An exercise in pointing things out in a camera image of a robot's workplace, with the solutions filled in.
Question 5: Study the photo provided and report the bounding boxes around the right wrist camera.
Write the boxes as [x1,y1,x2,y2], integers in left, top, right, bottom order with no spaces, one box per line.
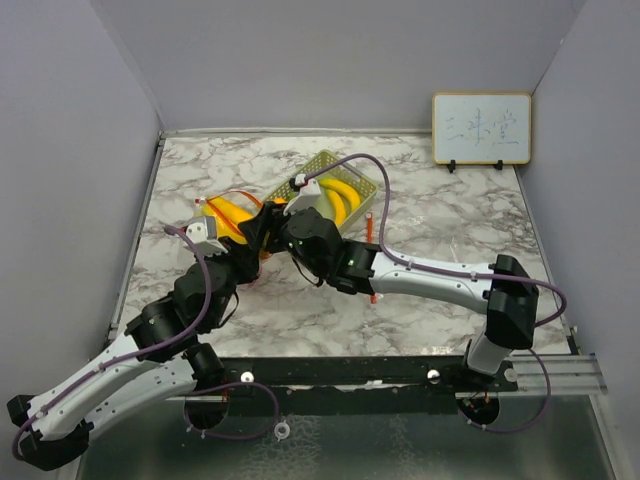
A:
[284,174,322,215]

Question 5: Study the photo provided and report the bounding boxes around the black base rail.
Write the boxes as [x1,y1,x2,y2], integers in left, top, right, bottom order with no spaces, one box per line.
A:
[222,355,518,417]

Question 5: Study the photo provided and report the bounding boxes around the yellow banana bunch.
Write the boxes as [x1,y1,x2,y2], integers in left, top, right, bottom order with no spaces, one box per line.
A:
[185,196,253,256]

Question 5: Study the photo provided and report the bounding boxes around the green plastic basket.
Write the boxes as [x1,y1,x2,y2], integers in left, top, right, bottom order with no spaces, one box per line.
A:
[263,150,377,233]

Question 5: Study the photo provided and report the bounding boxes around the small whiteboard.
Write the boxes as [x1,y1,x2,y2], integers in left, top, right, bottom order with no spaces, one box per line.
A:
[432,92,532,167]

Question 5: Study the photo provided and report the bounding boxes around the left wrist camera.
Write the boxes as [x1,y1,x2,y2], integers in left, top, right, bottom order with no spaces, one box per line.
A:
[184,216,228,256]

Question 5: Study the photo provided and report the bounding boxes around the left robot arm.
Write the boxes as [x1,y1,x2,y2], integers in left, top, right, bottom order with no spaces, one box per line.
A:
[7,241,260,471]

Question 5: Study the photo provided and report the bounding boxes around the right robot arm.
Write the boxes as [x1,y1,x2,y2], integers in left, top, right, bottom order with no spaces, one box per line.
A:
[238,202,539,391]

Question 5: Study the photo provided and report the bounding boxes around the clear zip bag red zipper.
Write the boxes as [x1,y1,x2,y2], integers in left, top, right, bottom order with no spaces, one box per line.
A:
[192,189,274,289]

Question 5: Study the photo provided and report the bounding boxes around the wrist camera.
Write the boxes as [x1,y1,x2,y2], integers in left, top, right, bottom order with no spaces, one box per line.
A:
[284,174,322,215]
[184,216,228,256]

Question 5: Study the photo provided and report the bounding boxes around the small yellow bananas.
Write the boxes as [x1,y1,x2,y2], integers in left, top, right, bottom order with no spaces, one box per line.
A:
[318,178,361,226]

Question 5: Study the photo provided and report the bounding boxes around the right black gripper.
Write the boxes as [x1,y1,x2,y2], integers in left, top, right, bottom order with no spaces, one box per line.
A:
[237,203,325,282]

